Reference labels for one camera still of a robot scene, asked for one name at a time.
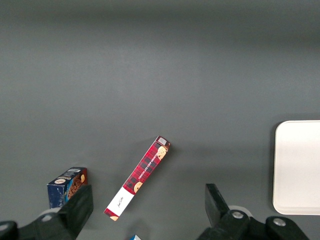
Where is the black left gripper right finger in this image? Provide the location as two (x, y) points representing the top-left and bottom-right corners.
(196, 183), (311, 240)

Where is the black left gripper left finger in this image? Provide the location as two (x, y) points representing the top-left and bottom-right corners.
(0, 184), (94, 240)

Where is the red tartan cookie box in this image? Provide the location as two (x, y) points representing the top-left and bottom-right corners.
(103, 135), (171, 222)

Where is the dark blue cookie box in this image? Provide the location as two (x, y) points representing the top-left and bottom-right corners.
(46, 167), (88, 210)

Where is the beige plastic tray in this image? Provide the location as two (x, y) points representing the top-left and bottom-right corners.
(272, 120), (320, 216)

